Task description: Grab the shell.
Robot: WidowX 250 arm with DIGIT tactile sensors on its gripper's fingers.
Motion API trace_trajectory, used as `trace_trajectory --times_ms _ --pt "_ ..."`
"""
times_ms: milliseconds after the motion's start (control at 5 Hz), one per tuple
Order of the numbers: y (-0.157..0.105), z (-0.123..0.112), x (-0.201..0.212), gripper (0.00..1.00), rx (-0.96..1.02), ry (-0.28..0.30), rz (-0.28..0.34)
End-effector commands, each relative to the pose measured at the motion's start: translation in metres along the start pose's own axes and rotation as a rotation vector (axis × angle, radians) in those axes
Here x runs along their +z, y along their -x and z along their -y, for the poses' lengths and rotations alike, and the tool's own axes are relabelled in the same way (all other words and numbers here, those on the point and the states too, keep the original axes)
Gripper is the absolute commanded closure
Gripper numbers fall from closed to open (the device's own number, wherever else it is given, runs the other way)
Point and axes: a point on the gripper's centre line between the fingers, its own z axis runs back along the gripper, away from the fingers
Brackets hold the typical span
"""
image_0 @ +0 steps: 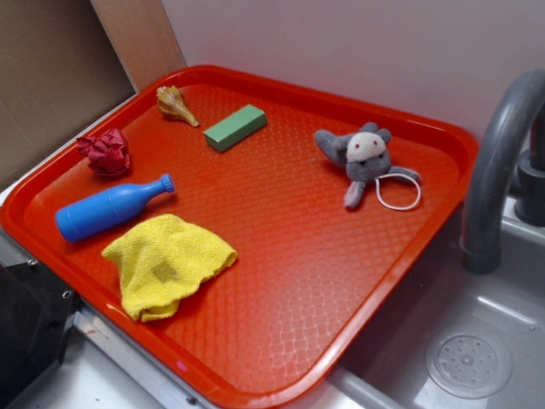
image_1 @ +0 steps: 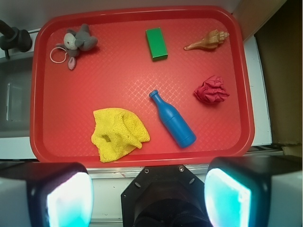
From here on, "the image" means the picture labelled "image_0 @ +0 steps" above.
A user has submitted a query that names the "grey sink faucet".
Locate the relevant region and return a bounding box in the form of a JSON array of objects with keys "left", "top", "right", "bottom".
[{"left": 460, "top": 69, "right": 544, "bottom": 274}]

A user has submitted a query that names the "brown conch shell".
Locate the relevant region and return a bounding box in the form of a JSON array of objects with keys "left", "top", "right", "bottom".
[{"left": 156, "top": 85, "right": 200, "bottom": 128}]

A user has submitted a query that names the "crumpled red paper ball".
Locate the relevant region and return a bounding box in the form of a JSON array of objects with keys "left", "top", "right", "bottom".
[{"left": 76, "top": 129, "right": 130, "bottom": 177}]

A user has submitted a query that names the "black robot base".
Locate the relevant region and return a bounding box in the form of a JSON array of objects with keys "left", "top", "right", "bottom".
[{"left": 1, "top": 262, "right": 78, "bottom": 408}]

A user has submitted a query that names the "grey plush mouse toy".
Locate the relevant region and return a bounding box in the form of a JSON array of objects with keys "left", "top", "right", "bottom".
[{"left": 314, "top": 122, "right": 422, "bottom": 211}]

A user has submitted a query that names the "blue plastic bottle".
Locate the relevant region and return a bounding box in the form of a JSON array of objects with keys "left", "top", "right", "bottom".
[{"left": 54, "top": 174, "right": 175, "bottom": 243}]

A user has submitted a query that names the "green rectangular block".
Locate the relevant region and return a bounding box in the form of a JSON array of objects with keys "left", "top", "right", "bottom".
[{"left": 204, "top": 105, "right": 267, "bottom": 153}]

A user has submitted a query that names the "grey toy sink basin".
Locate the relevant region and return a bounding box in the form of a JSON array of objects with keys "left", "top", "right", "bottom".
[{"left": 329, "top": 213, "right": 544, "bottom": 408}]

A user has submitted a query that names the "wooden board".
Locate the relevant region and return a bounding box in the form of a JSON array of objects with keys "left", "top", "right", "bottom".
[{"left": 91, "top": 0, "right": 186, "bottom": 92}]

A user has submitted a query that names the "brown cardboard panel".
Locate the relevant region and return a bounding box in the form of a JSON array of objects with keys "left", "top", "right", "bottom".
[{"left": 1, "top": 1, "right": 134, "bottom": 188}]

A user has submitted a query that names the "yellow cloth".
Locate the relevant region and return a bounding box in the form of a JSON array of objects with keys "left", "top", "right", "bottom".
[{"left": 102, "top": 215, "right": 238, "bottom": 322}]

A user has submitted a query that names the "red plastic tray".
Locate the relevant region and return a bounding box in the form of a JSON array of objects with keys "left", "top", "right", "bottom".
[{"left": 1, "top": 66, "right": 478, "bottom": 408}]

